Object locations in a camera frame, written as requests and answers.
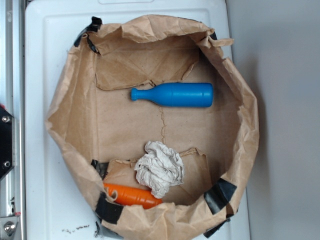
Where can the blue plastic bottle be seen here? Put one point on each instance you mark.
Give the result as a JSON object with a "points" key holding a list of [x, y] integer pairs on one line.
{"points": [[189, 95]]}

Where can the black metal bracket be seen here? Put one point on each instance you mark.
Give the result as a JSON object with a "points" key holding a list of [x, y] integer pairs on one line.
{"points": [[7, 162]]}

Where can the brown paper bag bin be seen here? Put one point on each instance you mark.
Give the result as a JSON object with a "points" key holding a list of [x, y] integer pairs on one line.
{"points": [[102, 133]]}

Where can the orange plastic bottle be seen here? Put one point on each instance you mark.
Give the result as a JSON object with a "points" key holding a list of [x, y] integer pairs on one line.
{"points": [[128, 196]]}

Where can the white plastic tray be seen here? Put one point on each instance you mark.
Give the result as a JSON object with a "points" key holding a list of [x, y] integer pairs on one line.
{"points": [[55, 208]]}

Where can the crumpled white paper ball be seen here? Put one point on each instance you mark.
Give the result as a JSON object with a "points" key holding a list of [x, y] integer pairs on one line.
{"points": [[159, 169]]}

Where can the aluminium frame rail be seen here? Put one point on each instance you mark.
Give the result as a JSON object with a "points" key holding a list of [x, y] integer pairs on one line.
{"points": [[12, 69]]}

